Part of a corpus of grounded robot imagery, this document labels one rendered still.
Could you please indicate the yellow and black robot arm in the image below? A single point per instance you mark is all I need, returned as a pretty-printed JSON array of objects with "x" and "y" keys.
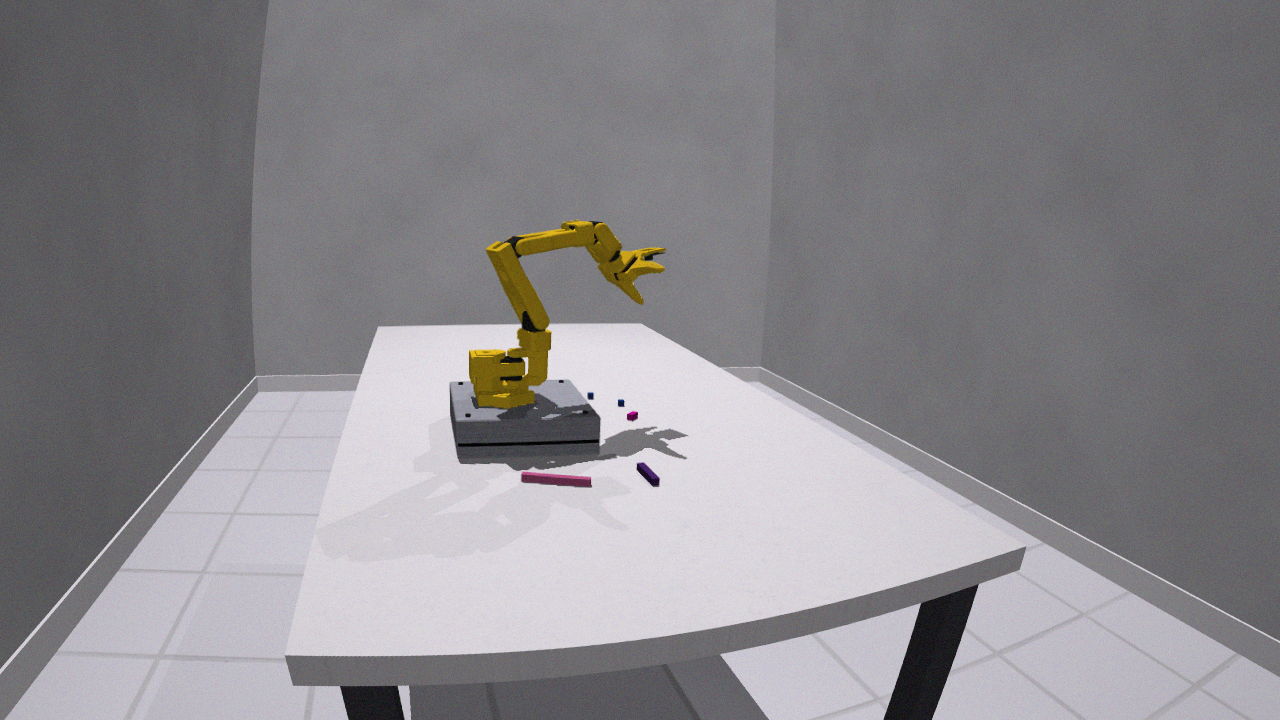
[{"x": 492, "y": 367}]

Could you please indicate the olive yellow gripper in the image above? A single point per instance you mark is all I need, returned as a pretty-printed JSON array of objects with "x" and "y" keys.
[{"x": 628, "y": 267}]

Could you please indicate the pink flat bar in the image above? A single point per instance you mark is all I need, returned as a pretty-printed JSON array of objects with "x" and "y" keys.
[{"x": 556, "y": 479}]

